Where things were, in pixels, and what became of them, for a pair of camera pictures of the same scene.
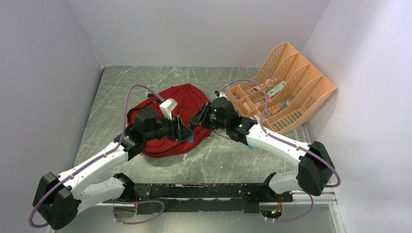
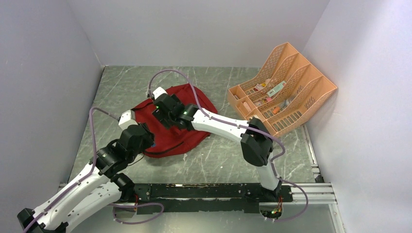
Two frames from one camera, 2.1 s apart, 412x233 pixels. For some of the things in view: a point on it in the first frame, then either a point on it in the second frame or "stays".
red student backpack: x=189 y=99 stays
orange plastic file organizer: x=294 y=89 stays
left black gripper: x=183 y=132 -> x=149 y=138
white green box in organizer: x=276 y=89 stays
